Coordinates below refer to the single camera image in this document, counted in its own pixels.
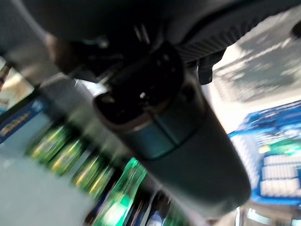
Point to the green soda can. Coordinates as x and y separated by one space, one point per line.
102 180
67 157
48 143
88 170

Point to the blue plastic shopping basket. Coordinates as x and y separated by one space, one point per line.
277 169

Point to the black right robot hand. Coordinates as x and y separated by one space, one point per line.
200 164

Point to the Pepsi cola bottle blue cap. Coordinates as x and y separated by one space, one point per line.
155 217

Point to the slim blue Oreo box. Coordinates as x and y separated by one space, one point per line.
21 122

